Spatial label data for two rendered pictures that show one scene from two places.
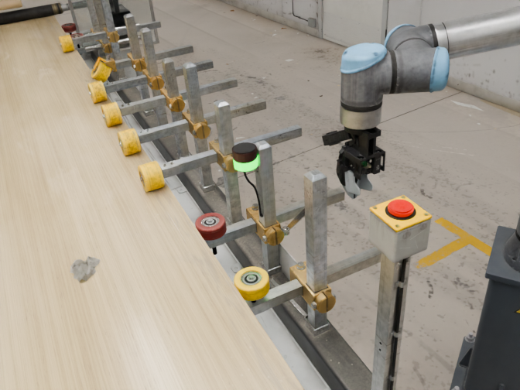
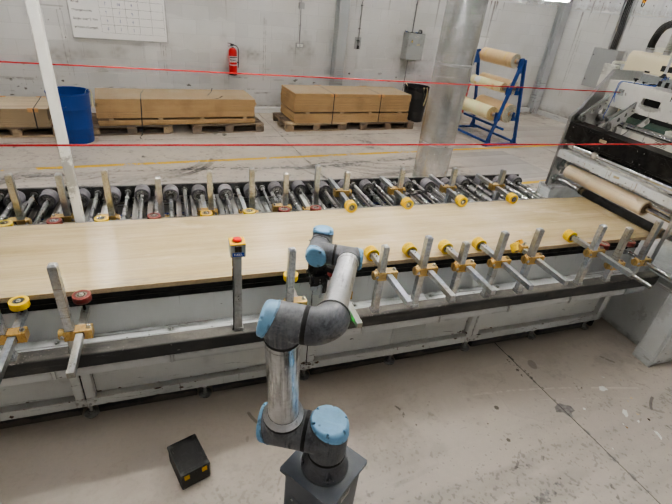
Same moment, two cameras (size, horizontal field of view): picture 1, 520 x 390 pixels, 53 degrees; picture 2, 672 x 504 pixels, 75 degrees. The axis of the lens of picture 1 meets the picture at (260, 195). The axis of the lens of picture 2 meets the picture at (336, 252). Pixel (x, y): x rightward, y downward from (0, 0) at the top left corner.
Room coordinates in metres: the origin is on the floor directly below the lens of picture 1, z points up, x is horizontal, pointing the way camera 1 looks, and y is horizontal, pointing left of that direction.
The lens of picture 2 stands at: (1.18, -1.92, 2.23)
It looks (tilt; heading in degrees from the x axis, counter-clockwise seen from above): 31 degrees down; 92
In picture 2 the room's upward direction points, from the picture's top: 7 degrees clockwise
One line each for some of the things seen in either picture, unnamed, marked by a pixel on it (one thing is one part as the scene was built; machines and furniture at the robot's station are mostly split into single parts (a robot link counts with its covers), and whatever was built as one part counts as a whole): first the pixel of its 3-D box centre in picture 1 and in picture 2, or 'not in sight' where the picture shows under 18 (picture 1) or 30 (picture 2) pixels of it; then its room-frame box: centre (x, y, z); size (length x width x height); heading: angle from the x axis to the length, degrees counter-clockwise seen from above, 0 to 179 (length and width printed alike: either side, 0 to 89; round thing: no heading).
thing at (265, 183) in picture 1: (268, 220); not in sight; (1.13, -0.02, 0.87); 0.04 x 0.04 x 0.48; 24
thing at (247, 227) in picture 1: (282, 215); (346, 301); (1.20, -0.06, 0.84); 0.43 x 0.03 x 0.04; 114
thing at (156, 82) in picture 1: (153, 79); (498, 262); (2.07, 0.39, 0.95); 0.14 x 0.06 x 0.05; 24
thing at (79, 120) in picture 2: not in sight; (73, 115); (-2.95, 4.07, 0.36); 0.59 x 0.57 x 0.73; 119
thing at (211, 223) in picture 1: (212, 237); not in sight; (1.11, 0.14, 0.85); 0.08 x 0.08 x 0.11
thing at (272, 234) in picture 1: (264, 225); not in sight; (1.15, 0.00, 0.85); 0.14 x 0.06 x 0.05; 24
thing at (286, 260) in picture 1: (283, 258); not in sight; (1.12, -0.05, 0.75); 0.26 x 0.01 x 0.10; 24
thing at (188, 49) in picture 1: (154, 56); (544, 265); (2.35, 0.42, 0.95); 0.37 x 0.03 x 0.03; 114
